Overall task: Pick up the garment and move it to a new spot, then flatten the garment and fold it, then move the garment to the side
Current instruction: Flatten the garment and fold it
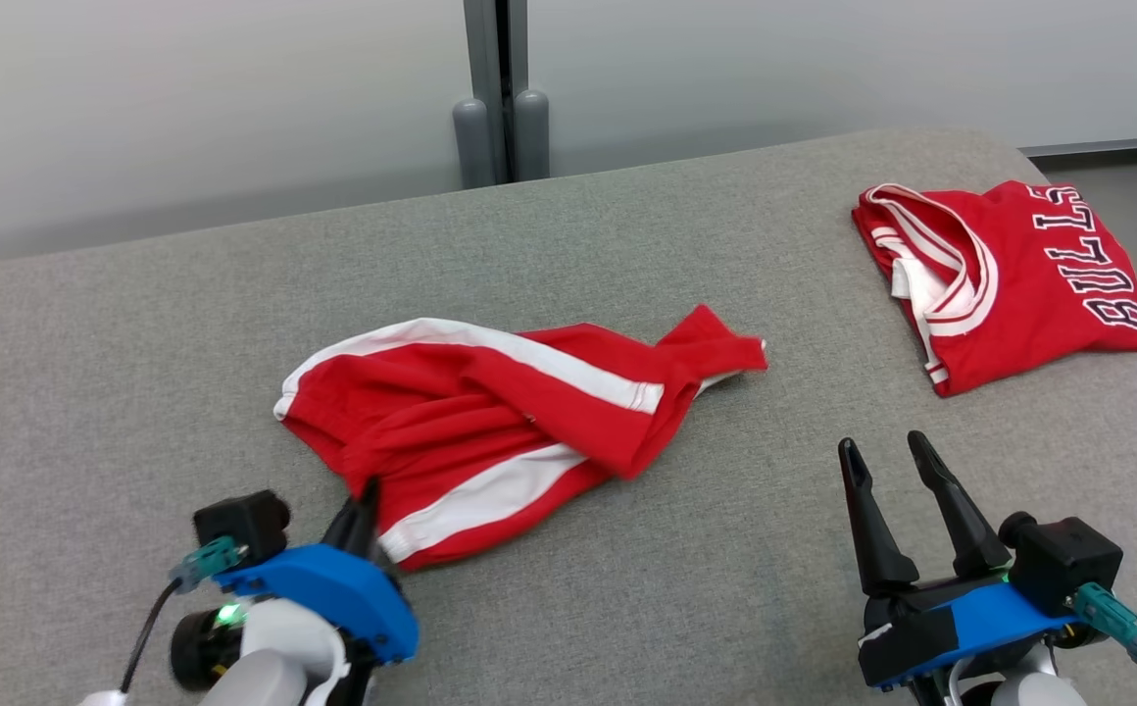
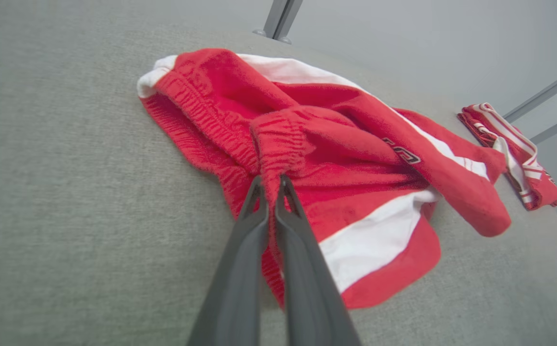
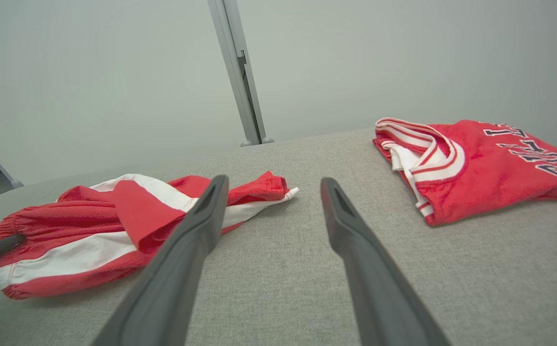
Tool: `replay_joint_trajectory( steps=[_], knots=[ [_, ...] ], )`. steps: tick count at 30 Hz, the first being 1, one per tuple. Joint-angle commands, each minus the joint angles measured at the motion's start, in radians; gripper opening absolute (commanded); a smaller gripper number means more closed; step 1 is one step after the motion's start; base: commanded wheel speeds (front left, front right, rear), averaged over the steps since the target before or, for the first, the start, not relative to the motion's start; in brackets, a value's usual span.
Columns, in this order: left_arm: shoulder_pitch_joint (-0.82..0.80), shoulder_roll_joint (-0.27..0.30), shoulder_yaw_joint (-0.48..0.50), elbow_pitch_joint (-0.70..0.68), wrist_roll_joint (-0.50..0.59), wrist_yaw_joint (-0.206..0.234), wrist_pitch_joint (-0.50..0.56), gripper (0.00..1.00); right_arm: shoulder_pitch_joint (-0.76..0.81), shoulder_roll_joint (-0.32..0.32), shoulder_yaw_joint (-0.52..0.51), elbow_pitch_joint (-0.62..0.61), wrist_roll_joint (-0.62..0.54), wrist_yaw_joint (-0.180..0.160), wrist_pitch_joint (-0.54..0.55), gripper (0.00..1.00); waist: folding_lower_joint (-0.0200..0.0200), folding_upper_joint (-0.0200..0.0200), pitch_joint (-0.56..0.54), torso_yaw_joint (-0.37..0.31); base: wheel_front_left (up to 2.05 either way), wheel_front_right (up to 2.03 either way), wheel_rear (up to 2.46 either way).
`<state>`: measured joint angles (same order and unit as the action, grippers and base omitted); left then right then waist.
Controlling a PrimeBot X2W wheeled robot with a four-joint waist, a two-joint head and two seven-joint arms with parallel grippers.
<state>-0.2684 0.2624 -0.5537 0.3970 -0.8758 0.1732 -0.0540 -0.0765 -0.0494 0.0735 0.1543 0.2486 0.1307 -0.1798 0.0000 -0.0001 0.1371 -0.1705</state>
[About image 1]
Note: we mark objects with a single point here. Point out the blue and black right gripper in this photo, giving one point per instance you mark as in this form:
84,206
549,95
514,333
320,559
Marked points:
961,628

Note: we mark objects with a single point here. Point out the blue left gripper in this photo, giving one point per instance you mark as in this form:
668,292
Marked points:
333,598

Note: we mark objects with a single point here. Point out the red shorts with white stripes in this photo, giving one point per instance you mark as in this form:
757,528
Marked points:
451,422

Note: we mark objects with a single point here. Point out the red jersey with white trim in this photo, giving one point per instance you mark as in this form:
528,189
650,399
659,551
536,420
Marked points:
1019,294

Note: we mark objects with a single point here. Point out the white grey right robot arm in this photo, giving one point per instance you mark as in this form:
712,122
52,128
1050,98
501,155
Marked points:
1010,686

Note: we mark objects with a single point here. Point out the teal left camera plug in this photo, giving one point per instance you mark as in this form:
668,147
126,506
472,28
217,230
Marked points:
206,561

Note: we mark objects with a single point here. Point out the teal camera plug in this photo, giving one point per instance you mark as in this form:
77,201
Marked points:
206,561
1117,623

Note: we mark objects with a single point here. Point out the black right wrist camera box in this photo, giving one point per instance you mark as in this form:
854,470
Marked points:
1063,564

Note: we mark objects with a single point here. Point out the teal right camera plug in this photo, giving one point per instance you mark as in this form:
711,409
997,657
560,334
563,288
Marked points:
1117,623

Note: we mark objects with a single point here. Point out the grey cylindrical post foot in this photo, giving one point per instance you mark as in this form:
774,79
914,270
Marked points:
472,147
532,137

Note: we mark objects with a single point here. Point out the grey wall baseboard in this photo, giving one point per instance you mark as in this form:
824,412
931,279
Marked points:
1108,147

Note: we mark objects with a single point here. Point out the grey metal partition post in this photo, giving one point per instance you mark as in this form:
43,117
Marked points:
495,78

